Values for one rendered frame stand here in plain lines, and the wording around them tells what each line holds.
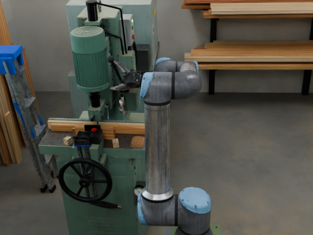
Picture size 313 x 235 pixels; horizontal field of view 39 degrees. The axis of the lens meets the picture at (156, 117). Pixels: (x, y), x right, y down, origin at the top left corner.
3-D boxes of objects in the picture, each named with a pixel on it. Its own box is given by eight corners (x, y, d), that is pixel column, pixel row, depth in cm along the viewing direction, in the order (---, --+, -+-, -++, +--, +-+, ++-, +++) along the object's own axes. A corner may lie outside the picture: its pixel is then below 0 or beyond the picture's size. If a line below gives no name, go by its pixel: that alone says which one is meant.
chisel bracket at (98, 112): (89, 123, 249) (87, 110, 245) (95, 111, 261) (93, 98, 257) (102, 123, 248) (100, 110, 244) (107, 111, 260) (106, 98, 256)
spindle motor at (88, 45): (73, 93, 236) (64, 37, 220) (82, 78, 251) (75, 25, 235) (105, 93, 233) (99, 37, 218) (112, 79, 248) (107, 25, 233)
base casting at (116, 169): (57, 173, 255) (55, 160, 251) (84, 121, 304) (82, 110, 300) (134, 177, 250) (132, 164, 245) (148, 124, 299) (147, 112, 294)
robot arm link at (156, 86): (174, 233, 206) (175, 76, 181) (137, 231, 207) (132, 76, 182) (174, 215, 221) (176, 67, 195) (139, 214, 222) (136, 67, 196)
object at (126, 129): (51, 130, 260) (50, 124, 258) (52, 128, 261) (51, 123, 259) (163, 135, 251) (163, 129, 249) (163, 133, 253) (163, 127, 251)
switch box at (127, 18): (121, 46, 257) (119, 19, 249) (124, 39, 266) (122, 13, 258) (131, 46, 257) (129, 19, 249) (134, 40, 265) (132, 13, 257)
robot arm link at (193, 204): (211, 235, 207) (212, 206, 199) (174, 234, 208) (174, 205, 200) (209, 212, 221) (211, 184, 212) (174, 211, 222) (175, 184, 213)
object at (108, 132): (76, 138, 252) (74, 127, 248) (77, 136, 253) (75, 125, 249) (113, 140, 249) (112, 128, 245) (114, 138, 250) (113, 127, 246)
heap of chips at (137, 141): (129, 146, 243) (129, 143, 242) (132, 136, 251) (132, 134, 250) (142, 147, 242) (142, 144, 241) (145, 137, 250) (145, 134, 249)
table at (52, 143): (33, 164, 242) (31, 155, 239) (51, 134, 268) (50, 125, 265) (143, 169, 234) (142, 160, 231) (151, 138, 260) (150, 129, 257)
